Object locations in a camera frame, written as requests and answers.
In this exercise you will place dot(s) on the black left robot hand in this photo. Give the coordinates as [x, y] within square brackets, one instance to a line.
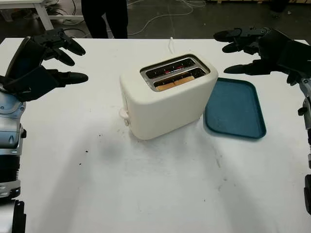
[26, 58]

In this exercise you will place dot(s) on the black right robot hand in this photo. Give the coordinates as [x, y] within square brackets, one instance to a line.
[245, 34]

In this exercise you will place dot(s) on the toast slice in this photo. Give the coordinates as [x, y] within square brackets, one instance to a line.
[175, 83]

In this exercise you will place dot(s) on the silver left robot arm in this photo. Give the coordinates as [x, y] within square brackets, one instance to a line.
[9, 136]

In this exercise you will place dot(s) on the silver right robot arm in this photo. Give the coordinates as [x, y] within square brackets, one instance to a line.
[308, 89]

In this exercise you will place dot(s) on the person in black trousers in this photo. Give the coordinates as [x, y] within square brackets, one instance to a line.
[116, 19]

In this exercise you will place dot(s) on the cream two-slot toaster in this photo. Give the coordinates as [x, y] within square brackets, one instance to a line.
[167, 114]

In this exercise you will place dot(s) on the black bulky object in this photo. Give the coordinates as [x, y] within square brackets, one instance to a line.
[277, 5]

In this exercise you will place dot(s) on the blue plastic tray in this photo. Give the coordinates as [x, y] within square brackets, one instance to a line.
[234, 109]

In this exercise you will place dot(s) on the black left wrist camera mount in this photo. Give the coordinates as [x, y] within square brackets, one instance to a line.
[31, 83]

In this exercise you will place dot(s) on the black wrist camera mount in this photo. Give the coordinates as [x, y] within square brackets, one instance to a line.
[294, 55]
[31, 83]

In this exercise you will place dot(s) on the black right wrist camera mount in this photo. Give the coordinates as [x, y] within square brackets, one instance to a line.
[294, 55]

